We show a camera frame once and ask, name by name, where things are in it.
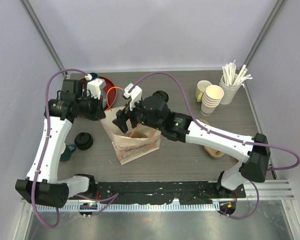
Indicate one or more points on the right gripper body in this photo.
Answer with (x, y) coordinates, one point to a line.
(139, 116)

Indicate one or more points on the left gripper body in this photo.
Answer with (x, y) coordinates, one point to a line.
(90, 106)

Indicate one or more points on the brown paper bag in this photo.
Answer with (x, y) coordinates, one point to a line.
(135, 143)

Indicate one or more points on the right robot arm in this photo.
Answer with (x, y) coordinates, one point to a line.
(253, 157)

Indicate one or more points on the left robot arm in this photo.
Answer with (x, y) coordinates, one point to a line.
(50, 150)

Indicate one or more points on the red round tray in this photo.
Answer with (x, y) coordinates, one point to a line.
(109, 92)

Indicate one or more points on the dark blue mug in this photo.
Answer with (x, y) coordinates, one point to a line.
(94, 75)

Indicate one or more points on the stack of black lids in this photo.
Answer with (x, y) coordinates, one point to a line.
(83, 141)

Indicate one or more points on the teal mug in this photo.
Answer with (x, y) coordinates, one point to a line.
(67, 152)

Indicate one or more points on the yellow-green mug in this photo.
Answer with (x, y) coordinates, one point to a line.
(201, 89)

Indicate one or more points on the stack of paper cups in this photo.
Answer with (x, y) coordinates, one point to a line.
(211, 99)

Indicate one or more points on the white straw holder cup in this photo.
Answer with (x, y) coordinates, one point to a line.
(229, 91)

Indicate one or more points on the bundle of wrapped straws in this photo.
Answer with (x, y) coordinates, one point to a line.
(232, 78)

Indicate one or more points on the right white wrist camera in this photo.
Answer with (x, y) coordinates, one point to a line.
(132, 93)

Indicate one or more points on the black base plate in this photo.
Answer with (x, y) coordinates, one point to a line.
(162, 192)

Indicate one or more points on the aluminium rail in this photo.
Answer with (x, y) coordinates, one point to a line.
(269, 190)

